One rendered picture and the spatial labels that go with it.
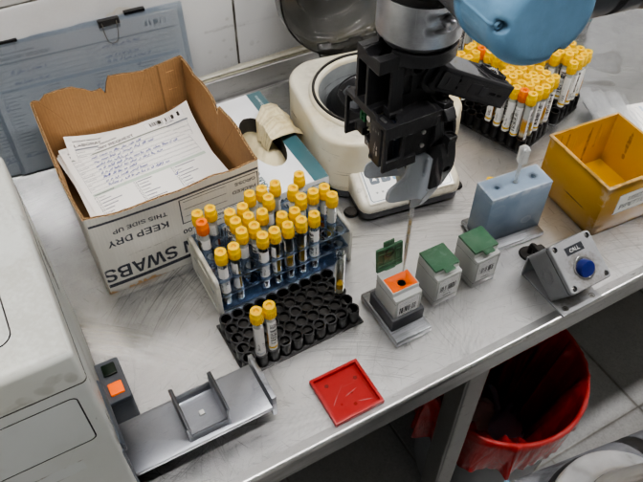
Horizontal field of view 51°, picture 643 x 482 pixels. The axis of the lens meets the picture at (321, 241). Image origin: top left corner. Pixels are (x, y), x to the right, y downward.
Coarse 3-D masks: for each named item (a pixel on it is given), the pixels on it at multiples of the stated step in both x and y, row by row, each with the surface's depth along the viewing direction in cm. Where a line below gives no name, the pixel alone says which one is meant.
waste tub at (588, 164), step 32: (576, 128) 104; (608, 128) 107; (544, 160) 106; (576, 160) 99; (608, 160) 111; (640, 160) 105; (576, 192) 101; (608, 192) 95; (640, 192) 99; (576, 224) 104; (608, 224) 102
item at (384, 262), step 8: (392, 240) 85; (400, 240) 86; (384, 248) 85; (392, 248) 86; (400, 248) 87; (376, 256) 85; (384, 256) 86; (392, 256) 87; (400, 256) 88; (376, 264) 86; (384, 264) 87; (392, 264) 88; (376, 272) 87
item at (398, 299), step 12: (384, 276) 87; (396, 276) 87; (408, 276) 87; (384, 288) 87; (396, 288) 86; (408, 288) 86; (420, 288) 87; (384, 300) 88; (396, 300) 85; (408, 300) 86; (396, 312) 87
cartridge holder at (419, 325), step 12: (372, 300) 91; (372, 312) 92; (384, 312) 89; (408, 312) 88; (420, 312) 89; (384, 324) 90; (396, 324) 88; (408, 324) 90; (420, 324) 90; (396, 336) 88; (408, 336) 88
